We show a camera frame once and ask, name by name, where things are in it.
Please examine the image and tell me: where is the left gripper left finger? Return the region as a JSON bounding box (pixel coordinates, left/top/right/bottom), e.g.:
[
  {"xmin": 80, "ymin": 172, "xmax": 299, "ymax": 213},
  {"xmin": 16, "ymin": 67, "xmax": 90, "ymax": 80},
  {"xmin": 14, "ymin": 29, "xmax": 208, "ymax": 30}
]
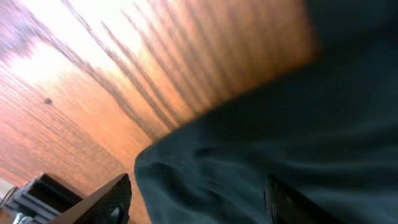
[{"xmin": 49, "ymin": 173, "xmax": 132, "ymax": 224}]

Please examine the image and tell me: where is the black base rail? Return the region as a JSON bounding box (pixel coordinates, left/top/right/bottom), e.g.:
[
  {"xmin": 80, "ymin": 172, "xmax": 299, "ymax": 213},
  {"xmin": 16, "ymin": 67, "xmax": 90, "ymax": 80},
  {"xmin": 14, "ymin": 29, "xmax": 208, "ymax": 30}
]
[{"xmin": 2, "ymin": 174, "xmax": 83, "ymax": 223}]

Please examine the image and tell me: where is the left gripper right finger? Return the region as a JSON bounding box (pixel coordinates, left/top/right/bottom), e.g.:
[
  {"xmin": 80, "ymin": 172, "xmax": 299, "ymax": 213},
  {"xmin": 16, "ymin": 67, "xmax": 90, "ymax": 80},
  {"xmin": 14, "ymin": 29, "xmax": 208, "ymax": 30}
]
[{"xmin": 264, "ymin": 174, "xmax": 343, "ymax": 224}]

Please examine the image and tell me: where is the black t-shirt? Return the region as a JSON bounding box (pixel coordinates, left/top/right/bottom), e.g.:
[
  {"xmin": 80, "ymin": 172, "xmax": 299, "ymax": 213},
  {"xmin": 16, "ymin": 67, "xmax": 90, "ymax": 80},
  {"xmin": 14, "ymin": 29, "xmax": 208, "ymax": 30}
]
[{"xmin": 134, "ymin": 1, "xmax": 397, "ymax": 223}]

